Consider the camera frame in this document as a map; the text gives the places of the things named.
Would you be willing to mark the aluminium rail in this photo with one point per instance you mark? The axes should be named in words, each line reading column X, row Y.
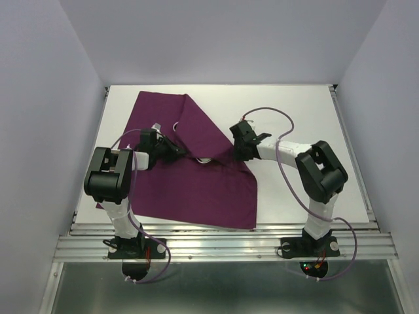
column 192, row 243
column 355, row 165

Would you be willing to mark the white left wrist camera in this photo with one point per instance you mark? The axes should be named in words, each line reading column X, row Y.
column 156, row 126

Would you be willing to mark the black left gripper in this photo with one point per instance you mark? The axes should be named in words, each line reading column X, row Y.
column 173, row 150

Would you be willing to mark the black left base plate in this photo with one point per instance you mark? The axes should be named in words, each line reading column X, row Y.
column 136, row 255

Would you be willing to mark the stainless steel tray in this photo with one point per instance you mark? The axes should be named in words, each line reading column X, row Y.
column 199, row 160

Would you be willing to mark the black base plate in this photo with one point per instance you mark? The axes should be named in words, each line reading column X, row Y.
column 314, row 252
column 136, row 255

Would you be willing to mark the aluminium right side rail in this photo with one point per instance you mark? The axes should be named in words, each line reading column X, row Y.
column 355, row 165

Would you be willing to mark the purple cloth mat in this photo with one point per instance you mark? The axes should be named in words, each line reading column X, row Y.
column 221, row 193

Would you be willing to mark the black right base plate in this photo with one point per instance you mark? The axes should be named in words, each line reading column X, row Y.
column 314, row 252

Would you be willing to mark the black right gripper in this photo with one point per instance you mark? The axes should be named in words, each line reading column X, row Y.
column 238, row 156

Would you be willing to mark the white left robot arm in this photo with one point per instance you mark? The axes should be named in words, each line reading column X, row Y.
column 110, row 181

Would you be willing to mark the aluminium front rail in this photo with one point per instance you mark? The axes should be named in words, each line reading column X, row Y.
column 192, row 243

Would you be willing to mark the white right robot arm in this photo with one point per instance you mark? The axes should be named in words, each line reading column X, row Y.
column 322, row 176

